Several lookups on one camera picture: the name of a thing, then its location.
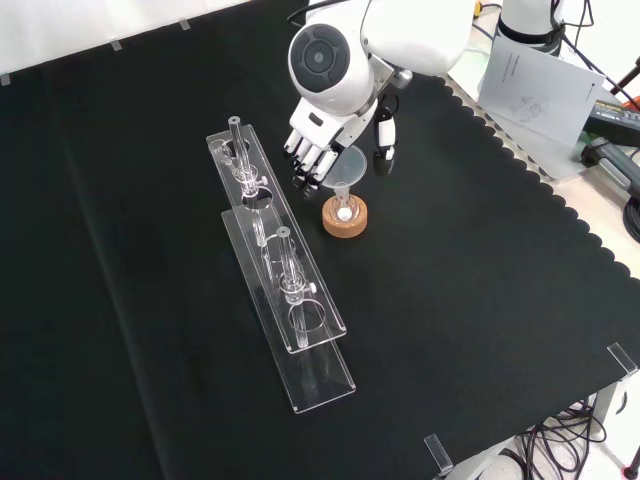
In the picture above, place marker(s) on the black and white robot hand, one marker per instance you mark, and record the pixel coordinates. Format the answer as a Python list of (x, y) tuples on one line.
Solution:
[(325, 127)]

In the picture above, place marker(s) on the black power adapter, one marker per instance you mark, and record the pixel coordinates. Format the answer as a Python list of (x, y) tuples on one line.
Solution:
[(615, 118)]

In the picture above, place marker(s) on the white paper booklet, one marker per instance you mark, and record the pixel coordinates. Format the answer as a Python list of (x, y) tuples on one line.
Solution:
[(540, 90)]

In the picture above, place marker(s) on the black tripod leg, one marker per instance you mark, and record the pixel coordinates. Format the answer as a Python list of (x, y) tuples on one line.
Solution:
[(627, 77)]

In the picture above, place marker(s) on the yellow stop button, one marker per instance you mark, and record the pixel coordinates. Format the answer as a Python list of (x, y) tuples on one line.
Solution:
[(478, 5)]

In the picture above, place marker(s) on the grey and green plug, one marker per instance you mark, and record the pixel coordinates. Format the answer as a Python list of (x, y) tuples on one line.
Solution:
[(612, 160)]

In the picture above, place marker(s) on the pale board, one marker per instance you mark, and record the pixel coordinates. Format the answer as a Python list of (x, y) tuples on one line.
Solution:
[(560, 160)]

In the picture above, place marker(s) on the white table leg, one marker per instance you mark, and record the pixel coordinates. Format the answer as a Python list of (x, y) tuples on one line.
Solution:
[(609, 407)]

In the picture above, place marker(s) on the black bench cloth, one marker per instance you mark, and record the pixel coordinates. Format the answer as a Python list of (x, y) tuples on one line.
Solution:
[(450, 300)]

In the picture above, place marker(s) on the clear cloth clip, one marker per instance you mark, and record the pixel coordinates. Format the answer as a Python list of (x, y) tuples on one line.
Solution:
[(439, 454), (622, 359)]

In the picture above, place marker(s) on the clear acrylic funnel stand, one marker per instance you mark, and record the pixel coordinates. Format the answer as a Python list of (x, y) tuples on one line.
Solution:
[(300, 295)]

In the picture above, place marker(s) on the translucent plastic funnel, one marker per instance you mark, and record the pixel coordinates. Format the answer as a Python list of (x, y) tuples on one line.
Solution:
[(351, 165)]

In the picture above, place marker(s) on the round-bottom glass flask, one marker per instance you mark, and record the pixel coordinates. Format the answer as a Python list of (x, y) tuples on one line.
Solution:
[(351, 205)]

